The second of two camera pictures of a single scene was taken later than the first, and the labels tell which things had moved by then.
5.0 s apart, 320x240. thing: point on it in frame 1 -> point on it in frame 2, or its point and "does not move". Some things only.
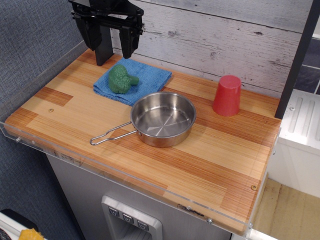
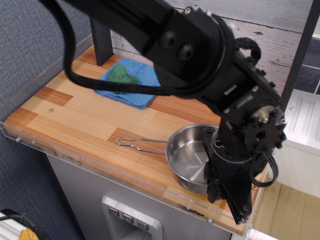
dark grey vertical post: x=105 y=50 does not move
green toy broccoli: x=119 y=81 does not move
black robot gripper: x=89 y=14 -> x=252 y=132
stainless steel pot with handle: x=160 y=119 -> x=185 y=154
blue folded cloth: x=151 y=79 does not move
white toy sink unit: x=295 y=160 does not move
